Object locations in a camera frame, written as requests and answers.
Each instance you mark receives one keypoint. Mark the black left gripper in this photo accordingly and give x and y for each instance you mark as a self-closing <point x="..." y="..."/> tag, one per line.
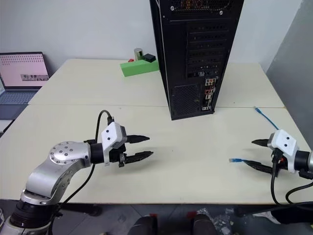
<point x="116" y="154"/>

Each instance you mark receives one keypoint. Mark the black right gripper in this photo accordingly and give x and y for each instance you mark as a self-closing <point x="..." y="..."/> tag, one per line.
<point x="277" y="160"/>

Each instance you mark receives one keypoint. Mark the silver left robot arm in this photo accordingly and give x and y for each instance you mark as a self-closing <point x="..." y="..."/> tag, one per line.
<point x="49" y="166"/>

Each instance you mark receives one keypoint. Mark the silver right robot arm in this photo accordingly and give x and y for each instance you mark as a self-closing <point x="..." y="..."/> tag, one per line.
<point x="302" y="160"/>

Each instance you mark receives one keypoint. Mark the dark rounded shape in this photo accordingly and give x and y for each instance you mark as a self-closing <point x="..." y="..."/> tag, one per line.
<point x="203" y="225"/>
<point x="145" y="225"/>

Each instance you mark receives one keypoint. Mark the green rectangular box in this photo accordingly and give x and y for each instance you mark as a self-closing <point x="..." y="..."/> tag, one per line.
<point x="139" y="68"/>

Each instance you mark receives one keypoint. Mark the small black box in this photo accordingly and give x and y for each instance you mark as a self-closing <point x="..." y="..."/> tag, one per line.
<point x="149" y="57"/>

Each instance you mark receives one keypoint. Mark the silver cylindrical can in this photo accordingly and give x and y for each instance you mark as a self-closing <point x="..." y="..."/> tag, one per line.
<point x="138" y="54"/>

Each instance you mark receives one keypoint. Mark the grey partition panel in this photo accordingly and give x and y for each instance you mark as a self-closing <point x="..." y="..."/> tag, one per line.
<point x="293" y="61"/>

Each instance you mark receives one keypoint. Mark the black computer tower case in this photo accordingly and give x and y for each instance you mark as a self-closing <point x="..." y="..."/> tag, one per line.
<point x="195" y="49"/>

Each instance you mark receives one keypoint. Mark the grey open laptop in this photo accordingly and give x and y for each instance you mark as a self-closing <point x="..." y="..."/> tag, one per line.
<point x="22" y="71"/>

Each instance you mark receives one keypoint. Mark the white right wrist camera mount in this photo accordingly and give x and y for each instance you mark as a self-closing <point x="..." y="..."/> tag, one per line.
<point x="284" y="142"/>

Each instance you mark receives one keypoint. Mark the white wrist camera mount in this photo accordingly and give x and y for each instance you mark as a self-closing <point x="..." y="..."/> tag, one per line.
<point x="111" y="133"/>
<point x="284" y="142"/>

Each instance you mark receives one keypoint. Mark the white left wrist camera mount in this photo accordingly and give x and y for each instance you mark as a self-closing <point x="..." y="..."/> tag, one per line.
<point x="111" y="133"/>

